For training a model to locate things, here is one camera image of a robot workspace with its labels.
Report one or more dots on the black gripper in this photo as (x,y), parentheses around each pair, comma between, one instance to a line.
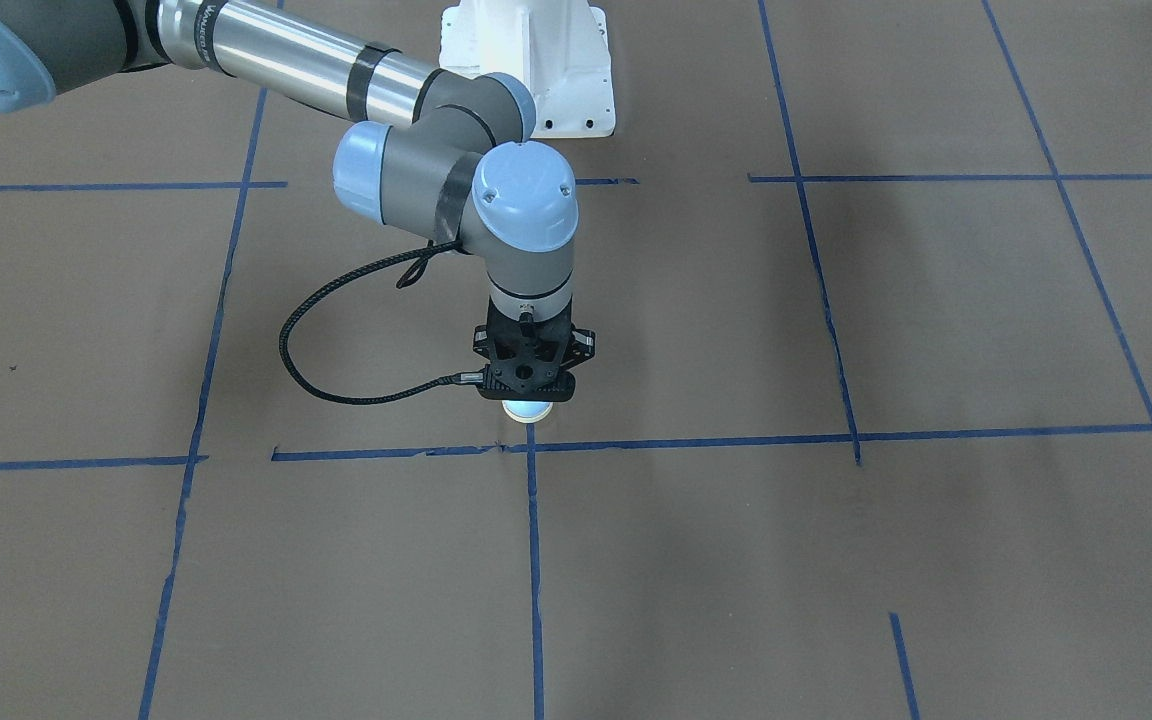
(584,344)

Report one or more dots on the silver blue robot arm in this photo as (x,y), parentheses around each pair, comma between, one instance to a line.
(448,158)

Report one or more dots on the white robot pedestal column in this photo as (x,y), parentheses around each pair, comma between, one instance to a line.
(559,50)

